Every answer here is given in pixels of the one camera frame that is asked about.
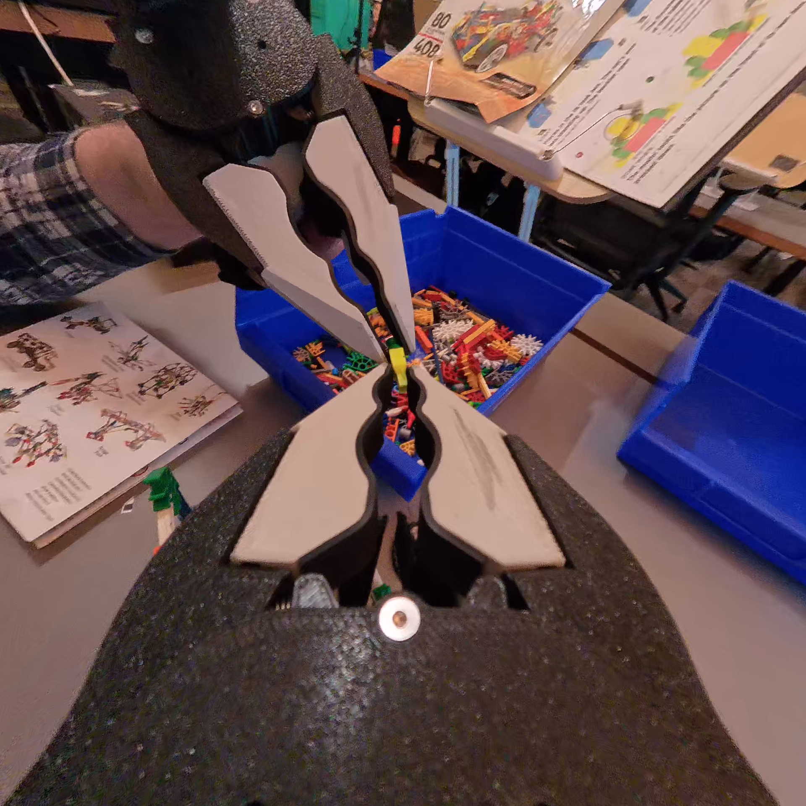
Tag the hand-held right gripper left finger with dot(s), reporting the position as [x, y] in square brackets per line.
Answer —
[302, 491]

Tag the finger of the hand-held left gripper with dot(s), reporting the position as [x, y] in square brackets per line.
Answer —
[264, 226]
[368, 214]

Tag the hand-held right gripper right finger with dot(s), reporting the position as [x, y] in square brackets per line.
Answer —
[485, 491]

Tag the pile of colourful construction pieces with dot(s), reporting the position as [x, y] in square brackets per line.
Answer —
[466, 352]

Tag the blue plastic storage bin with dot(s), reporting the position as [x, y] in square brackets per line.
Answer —
[504, 277]
[724, 441]

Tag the yellow plastic connector piece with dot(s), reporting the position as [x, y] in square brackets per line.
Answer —
[398, 368]

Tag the person's left forearm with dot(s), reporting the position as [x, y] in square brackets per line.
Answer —
[132, 182]

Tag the green white orange rod strip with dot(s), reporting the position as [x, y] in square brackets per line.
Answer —
[162, 494]

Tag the white board holder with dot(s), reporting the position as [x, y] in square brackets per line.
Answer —
[491, 138]

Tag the toy set packaging bag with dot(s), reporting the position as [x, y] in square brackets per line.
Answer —
[504, 56]

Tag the wooden side table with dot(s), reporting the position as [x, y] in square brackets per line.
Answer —
[585, 189]

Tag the model instruction booklet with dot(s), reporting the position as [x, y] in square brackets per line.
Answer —
[94, 403]

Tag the black office chair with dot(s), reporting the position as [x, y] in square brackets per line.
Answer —
[629, 264]

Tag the white instruction board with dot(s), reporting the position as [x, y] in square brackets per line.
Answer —
[692, 113]

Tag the long wooden table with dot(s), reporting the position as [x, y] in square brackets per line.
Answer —
[768, 236]

